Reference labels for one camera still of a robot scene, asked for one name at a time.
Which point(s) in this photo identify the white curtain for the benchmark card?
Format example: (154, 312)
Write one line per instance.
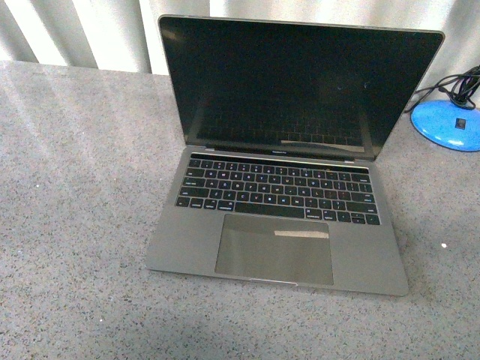
(124, 35)

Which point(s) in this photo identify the blue lamp base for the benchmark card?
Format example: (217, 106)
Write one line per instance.
(447, 125)

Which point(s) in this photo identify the grey laptop computer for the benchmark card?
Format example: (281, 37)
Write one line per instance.
(282, 125)

